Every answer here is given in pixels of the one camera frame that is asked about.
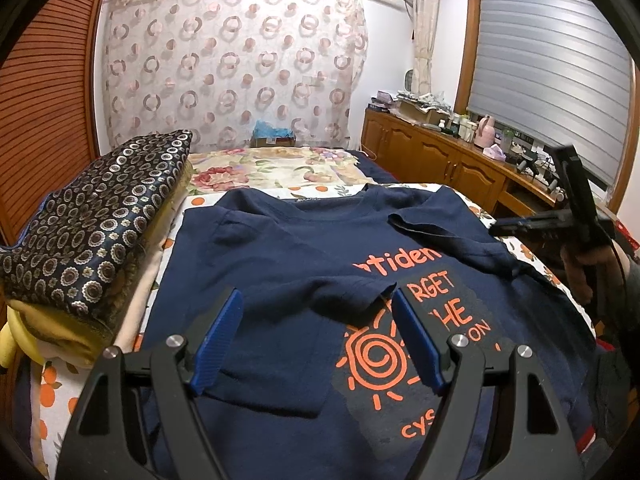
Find open cardboard box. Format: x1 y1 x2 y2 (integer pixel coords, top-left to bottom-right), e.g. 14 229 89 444
394 99 442 127

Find wooden louvred wardrobe door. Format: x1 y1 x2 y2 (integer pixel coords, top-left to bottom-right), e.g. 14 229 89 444
0 0 117 246

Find person's right hand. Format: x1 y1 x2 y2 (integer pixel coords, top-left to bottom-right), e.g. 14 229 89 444
560 245 628 307

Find beige folded blanket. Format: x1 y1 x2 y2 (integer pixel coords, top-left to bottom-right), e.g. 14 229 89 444
112 195 190 357

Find orange fruit print bedsheet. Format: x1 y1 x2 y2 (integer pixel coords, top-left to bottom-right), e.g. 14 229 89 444
15 182 606 480

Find pink kettle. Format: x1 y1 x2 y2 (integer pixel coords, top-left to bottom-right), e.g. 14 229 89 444
475 115 497 150

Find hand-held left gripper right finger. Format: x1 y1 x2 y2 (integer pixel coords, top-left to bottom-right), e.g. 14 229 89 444
391 287 586 480

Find circle print curtain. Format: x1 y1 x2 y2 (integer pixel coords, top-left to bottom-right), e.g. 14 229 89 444
102 0 369 154

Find cardboard box with blue bag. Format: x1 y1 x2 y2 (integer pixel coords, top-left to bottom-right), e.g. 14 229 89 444
250 120 297 149

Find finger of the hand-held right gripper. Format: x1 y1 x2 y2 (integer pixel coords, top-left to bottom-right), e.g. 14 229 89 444
489 211 571 242

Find navy blue printed t-shirt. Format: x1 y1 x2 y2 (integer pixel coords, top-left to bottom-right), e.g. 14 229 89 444
142 183 596 480

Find person's right forearm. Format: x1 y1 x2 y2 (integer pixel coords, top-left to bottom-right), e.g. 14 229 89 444
622 255 640 321

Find dark blue bed cover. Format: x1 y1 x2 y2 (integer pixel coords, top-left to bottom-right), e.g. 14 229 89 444
345 149 402 187

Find row of toiletry bottles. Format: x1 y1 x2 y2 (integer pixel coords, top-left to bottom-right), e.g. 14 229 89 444
439 111 477 142

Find dark circle patterned quilt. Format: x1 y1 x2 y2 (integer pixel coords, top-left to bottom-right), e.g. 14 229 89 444
0 130 194 333

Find wooden cabinet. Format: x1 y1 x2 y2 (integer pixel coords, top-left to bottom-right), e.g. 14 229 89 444
361 105 568 217

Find beige window curtain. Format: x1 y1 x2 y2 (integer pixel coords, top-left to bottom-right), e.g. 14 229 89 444
411 0 442 67

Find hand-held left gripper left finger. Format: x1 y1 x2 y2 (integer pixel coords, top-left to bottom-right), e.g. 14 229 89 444
57 287 246 480

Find floral blanket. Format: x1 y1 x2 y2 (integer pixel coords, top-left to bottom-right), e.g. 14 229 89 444
187 146 381 192

